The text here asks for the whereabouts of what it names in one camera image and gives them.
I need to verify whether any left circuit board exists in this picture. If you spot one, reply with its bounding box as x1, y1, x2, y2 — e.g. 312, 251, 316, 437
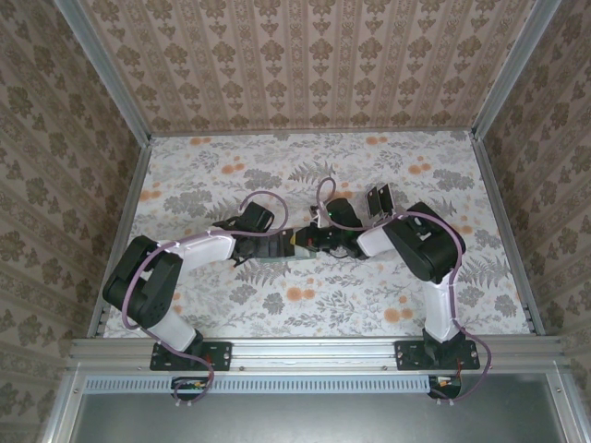
171, 376, 210, 401

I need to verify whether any circuit board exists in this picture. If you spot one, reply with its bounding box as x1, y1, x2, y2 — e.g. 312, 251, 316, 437
171, 376, 210, 401
427, 374, 464, 400

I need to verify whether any grey metal panel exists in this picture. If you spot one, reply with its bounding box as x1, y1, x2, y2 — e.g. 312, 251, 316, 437
68, 373, 567, 443

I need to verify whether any right circuit board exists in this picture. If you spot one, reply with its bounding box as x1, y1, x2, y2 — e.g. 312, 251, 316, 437
427, 374, 464, 400

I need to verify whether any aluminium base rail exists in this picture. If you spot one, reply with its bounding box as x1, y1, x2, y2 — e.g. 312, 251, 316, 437
64, 335, 572, 374

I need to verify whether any aluminium left side rail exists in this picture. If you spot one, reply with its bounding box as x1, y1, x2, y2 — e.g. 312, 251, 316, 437
87, 136, 154, 341

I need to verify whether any grey slotted cable duct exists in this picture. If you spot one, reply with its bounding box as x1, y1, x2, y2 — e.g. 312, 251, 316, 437
85, 374, 435, 395

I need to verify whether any aluminium right side rail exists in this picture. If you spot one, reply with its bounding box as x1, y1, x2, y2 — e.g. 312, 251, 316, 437
470, 133, 547, 337

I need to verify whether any aluminium left frame post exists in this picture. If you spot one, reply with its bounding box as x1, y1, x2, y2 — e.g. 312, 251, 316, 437
51, 0, 154, 145

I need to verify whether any aluminium frame post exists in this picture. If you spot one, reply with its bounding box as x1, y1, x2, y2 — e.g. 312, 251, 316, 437
471, 0, 568, 139
51, 0, 154, 145

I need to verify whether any aluminium right frame post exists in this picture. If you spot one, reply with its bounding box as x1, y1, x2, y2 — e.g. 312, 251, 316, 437
471, 0, 568, 139

